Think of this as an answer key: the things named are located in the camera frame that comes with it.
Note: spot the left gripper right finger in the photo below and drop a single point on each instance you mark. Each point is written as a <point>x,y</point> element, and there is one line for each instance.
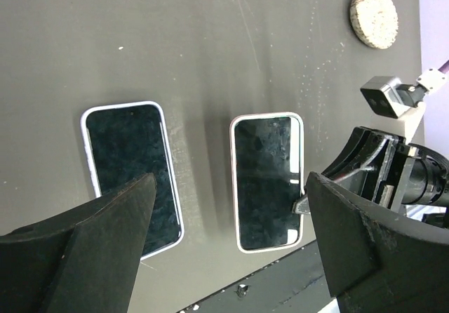
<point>374,259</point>

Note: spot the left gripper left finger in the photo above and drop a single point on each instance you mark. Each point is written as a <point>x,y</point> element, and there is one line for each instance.
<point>83,260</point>

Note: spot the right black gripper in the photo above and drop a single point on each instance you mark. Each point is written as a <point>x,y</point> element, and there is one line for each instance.
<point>401,174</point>

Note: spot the pink phone case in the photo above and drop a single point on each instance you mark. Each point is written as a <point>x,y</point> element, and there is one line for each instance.
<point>233,186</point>

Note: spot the blue smartphone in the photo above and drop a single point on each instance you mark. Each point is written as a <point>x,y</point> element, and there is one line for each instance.
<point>133,172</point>

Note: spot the lavender phone case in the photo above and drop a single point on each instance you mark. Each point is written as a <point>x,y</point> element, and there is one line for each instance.
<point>84,130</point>

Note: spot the speckled round coaster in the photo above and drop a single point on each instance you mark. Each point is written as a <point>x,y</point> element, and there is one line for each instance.
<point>375,22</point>

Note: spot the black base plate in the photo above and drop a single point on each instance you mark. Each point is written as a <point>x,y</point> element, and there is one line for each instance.
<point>293,283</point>

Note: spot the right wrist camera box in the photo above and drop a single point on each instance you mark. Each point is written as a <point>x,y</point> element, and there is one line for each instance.
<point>387,96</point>

